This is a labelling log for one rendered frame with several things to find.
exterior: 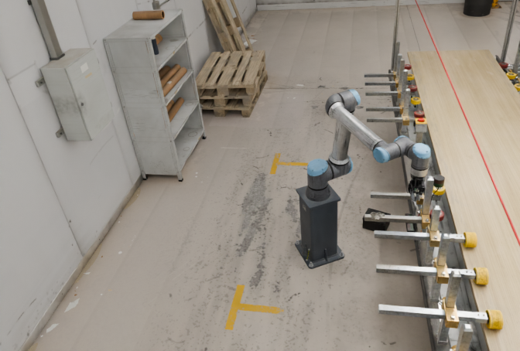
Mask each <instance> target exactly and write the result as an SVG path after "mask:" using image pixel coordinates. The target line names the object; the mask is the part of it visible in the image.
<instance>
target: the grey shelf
mask: <svg viewBox="0 0 520 351"><path fill-rule="evenodd" d="M160 10H163V11H164V13H165V18H164V19H143V20H134V19H133V18H132V19H130V20H129V21H127V22H126V23H125V24H124V25H122V26H121V27H119V28H118V29H116V30H115V31H114V32H112V33H111V34H110V35H108V36H106V37H105V38H103V40H104V45H105V49H106V51H107V55H108V59H109V62H110V65H111V69H112V73H113V75H114V79H115V83H116V86H117V89H118V94H119V97H120V100H121V105H122V107H123V111H124V113H125V118H126V121H127V124H128V129H129V131H130V135H131V137H132V142H133V145H134V148H135V153H136V155H137V159H138V161H139V166H140V169H141V172H142V177H143V180H147V178H148V177H147V176H145V174H153V175H172V176H178V180H179V182H182V181H183V177H182V172H181V170H182V168H183V167H184V164H185V162H186V160H187V159H188V157H189V156H190V154H191V153H192V151H193V150H194V148H195V146H196V144H197V142H198V141H199V139H200V137H201V135H202V134H203V137H202V139H206V135H205V130H204V122H203V118H202V113H201V109H200V101H199V96H198V92H197V84H196V79H195V75H194V70H193V62H192V58H191V53H190V45H189V41H188V36H187V32H186V24H185V19H184V15H183V9H160ZM181 13H182V14H181ZM180 17H181V18H180ZM181 21H182V23H181ZM182 25H183V27H182ZM157 34H160V35H161V36H162V41H161V42H160V43H159V44H158V45H157V46H158V50H159V54H157V55H155V54H154V51H153V47H152V40H151V39H152V38H153V37H154V36H155V35H157ZM183 34H184V35H183ZM185 34H186V35H185ZM147 41H148V42H147ZM145 42H146V43H145ZM185 43H186V44H185ZM146 45H147V46H146ZM147 48H148V50H147ZM148 52H149V53H148ZM187 54H188V56H187ZM188 58H189V60H188ZM189 63H190V64H189ZM175 64H179V65H180V66H181V67H185V68H186V70H187V72H186V74H185V75H184V76H183V77H182V78H181V79H180V81H179V82H178V83H177V84H176V85H175V86H174V88H173V89H172V90H171V91H170V92H169V93H168V94H167V95H166V96H165V97H164V94H163V89H162V84H161V81H160V78H159V70H160V69H161V68H163V67H164V66H169V67H170V68H172V67H173V66H174V65H175ZM153 74H154V76H153ZM191 75H192V77H191ZM154 78H155V79H154ZM192 79H193V81H192ZM156 88H157V89H156ZM193 88H194V89H193ZM157 91H158V93H157ZM194 91H195V93H194ZM158 95H159V96H158ZM195 96H196V97H195ZM179 97H181V98H183V99H184V102H183V104H182V106H181V107H180V109H179V110H178V111H177V113H176V115H175V116H174V118H173V119H172V120H171V122H169V115H168V111H167V108H166V106H167V105H168V103H169V102H170V101H171V100H173V101H174V103H176V101H177V99H178V98H179ZM198 105H199V106H198ZM161 108H162V109H161ZM197 108H198V110H197ZM164 112H165V113H164ZM198 112H199V114H198ZM199 117H200V118H199ZM163 118H164V119H163ZM164 121H165V122H164ZM165 124H166V125H165ZM202 126H203V127H202ZM133 133H134V134H133ZM134 135H135V136H134Z"/></svg>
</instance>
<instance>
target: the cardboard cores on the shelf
mask: <svg viewBox="0 0 520 351"><path fill-rule="evenodd" d="M155 38H156V42H157V45H158V44H159V43H160V42H161V41H162V40H163V38H162V36H161V35H160V34H157V35H155ZM186 72H187V70H186V68H185V67H181V66H180V65H179V64H175V65H174V66H173V67H172V68H170V67H169V66H164V67H163V68H161V69H160V70H159V78H160V81H161V84H162V91H163V94H164V97H165V96H166V95H167V94H168V93H169V92H170V91H171V90H172V89H173V88H174V86H175V85H176V84H177V83H178V82H179V81H180V79H181V78H182V77H183V76H184V75H185V74H186ZM183 102H184V99H183V98H181V97H179V98H178V99H177V101H176V103H174V101H173V100H171V101H170V102H169V103H168V105H167V106H166V108H167V111H168V115H169V122H171V120H172V119H173V118H174V116H175V115H176V113H177V111H178V110H179V109H180V107H181V106H182V104H183Z"/></svg>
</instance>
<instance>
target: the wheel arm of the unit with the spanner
mask: <svg viewBox="0 0 520 351"><path fill-rule="evenodd" d="M371 217H372V216H371V215H370V214H365V215H364V221H378V222H395V223H422V217H421V216H393V215H385V216H383V218H380V219H379V220H378V219H372V218H371Z"/></svg>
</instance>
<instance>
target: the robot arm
mask: <svg viewBox="0 0 520 351"><path fill-rule="evenodd" d="M360 102H361V99H360V96H359V94H358V92H357V91H356V90H354V89H350V90H345V91H342V92H340V93H336V94H333V95H331V96H330V97H329V98H328V99H327V102H326V104H325V110H326V113H327V115H328V116H329V117H331V118H336V119H337V121H336V127H335V133H334V144H333V151H332V152H331V153H330V154H329V159H328V160H326V161H325V160H324V159H321V158H317V159H314V160H313V161H310V162H309V163H308V166H307V185H308V186H307V187H306V191H305V194H306V198H307V199H309V200H312V201H315V202H321V201H324V200H326V199H328V198H329V197H330V188H329V186H328V181H330V180H332V179H335V178H338V177H341V176H344V175H346V174H348V173H350V172H351V171H352V169H353V162H352V161H351V157H350V156H349V155H348V154H347V153H348V148H349V143H350V138H351V133H352V134H353V135H354V136H355V137H357V138H358V139H359V140H360V141H361V142H362V143H364V144H365V145H366V146H367V147H368V148H369V149H371V150H372V151H373V156H374V158H375V160H376V161H377V162H379V163H384V162H388V161H391V160H393V159H395V158H399V157H401V156H403V155H405V156H407V157H408V158H410V159H411V160H412V163H411V169H410V172H411V177H412V178H413V179H412V180H410V183H409V185H408V191H409V194H410V196H411V198H412V201H413V202H416V201H417V200H419V201H420V196H421V195H422V194H423V195H424V194H425V188H426V187H425V184H424V181H423V178H424V177H425V176H426V175H427V173H428V169H429V168H428V167H429V157H430V147H429V146H428V145H425V144H423V143H418V144H417V143H415V142H414V141H413V140H411V139H410V138H408V137H406V136H403V135H402V136H398V137H397V138H396V139H395V140H394V142H392V143H389V144H388V143H386V142H385V141H383V140H382V139H381V138H379V137H378V136H377V135H376V134H375V133H374V132H373V131H372V130H370V129H369V128H368V127H367V126H365V125H364V124H363V123H362V122H360V121H359V120H358V119H357V118H356V117H355V116H354V111H355V108H356V106H358V105H359V104H360ZM414 193H415V194H416V197H415V194H414Z"/></svg>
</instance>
